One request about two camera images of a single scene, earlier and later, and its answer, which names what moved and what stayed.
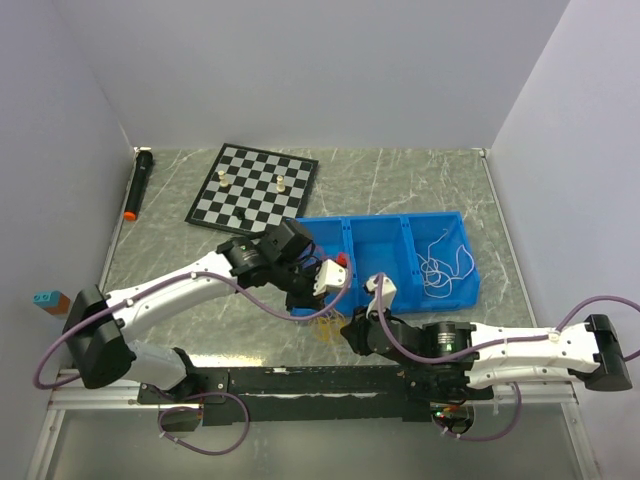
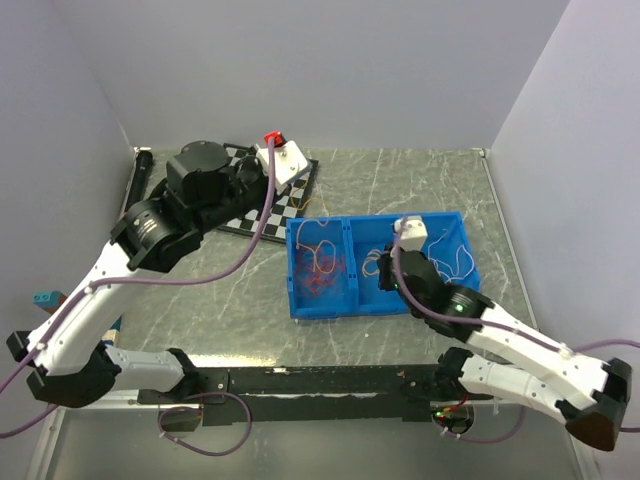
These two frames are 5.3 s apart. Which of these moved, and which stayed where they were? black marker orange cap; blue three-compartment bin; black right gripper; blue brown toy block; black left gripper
Moved: black left gripper; black right gripper
Stayed: blue brown toy block; black marker orange cap; blue three-compartment bin
